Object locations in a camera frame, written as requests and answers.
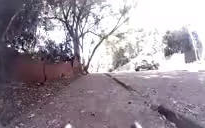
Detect green tree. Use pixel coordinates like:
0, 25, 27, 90
106, 33, 138, 71

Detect thick-trunked tree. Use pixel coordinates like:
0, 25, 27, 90
43, 0, 108, 78

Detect red brick path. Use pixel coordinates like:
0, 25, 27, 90
9, 73, 178, 128

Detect dark green car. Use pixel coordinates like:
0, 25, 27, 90
134, 59, 160, 72

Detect dark trees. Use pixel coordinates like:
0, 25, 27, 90
162, 28, 204, 64

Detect paved road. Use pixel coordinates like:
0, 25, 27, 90
108, 69, 205, 128

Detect stone kerb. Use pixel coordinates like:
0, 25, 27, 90
104, 72, 205, 128

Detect bare dirt strip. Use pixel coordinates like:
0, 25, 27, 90
0, 74, 74, 128

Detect red wall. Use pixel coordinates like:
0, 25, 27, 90
0, 53, 74, 84

